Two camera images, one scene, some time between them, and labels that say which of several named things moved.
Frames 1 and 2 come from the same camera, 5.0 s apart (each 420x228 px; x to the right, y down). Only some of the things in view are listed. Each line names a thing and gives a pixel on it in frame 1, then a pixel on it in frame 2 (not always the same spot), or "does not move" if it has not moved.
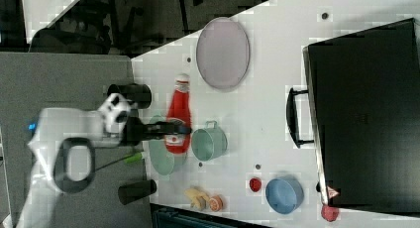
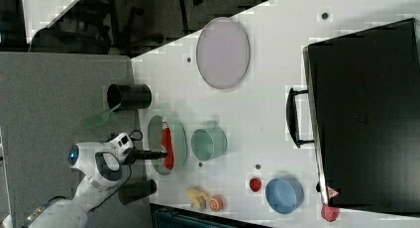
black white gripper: x=125 y=129 → x=126 y=150
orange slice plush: x=216 y=203 does not move
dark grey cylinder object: x=131 y=192 does not move
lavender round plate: x=223 y=53 does not move
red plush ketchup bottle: x=179 y=107 → x=167 y=146
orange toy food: x=199 y=200 does not move
